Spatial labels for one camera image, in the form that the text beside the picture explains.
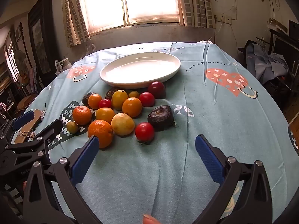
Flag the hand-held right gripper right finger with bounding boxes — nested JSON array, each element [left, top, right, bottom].
[[194, 134, 273, 224]]

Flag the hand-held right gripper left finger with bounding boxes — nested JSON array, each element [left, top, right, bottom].
[[22, 135, 103, 224]]

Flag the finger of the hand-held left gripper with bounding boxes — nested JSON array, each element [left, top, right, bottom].
[[5, 119, 64, 161], [0, 110, 36, 143]]

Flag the rough mandarin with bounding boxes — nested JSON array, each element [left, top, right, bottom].
[[72, 106, 92, 125]]

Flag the small smooth orange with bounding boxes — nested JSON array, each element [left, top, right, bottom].
[[88, 94, 103, 110]]

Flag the small red cherry tomato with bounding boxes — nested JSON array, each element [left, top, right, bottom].
[[98, 99, 112, 109]]

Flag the large dark water chestnut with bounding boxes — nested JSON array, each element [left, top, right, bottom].
[[147, 105, 177, 132]]

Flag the red tomato with stem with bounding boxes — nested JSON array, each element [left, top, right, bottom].
[[135, 122, 155, 145]]

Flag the dark red plum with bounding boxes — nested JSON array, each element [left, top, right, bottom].
[[147, 81, 166, 99]]

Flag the white oval plate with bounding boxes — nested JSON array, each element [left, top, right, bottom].
[[100, 52, 182, 89]]

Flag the person's right hand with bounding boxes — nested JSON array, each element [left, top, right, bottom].
[[142, 214, 161, 224]]

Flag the brown board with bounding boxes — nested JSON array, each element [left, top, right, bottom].
[[14, 109, 44, 143]]

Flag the eyeglasses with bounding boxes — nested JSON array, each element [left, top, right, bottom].
[[15, 131, 36, 139]]

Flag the light blue printed tablecloth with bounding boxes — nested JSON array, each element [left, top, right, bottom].
[[22, 41, 299, 224]]

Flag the large rough orange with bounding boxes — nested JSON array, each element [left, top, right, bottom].
[[87, 120, 114, 148]]

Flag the pale yellow round fruit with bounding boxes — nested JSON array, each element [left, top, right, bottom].
[[111, 112, 135, 136]]

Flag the standing fan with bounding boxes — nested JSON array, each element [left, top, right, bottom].
[[13, 51, 28, 77]]

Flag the white jug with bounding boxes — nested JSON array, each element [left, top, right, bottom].
[[59, 58, 72, 71]]

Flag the yellow lemon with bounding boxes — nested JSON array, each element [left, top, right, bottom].
[[111, 90, 129, 111]]

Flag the dark framed picture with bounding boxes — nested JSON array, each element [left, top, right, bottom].
[[27, 0, 59, 76]]

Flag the checked curtain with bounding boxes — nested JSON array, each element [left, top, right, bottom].
[[175, 0, 216, 28], [62, 0, 91, 48]]

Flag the pile of blue clothes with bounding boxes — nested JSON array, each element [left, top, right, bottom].
[[245, 41, 290, 84]]

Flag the black monitor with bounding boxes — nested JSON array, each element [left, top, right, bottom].
[[271, 20, 299, 75]]

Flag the window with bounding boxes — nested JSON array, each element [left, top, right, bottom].
[[75, 0, 181, 34]]

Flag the wall socket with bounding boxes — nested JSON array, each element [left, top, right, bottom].
[[214, 15, 233, 24]]

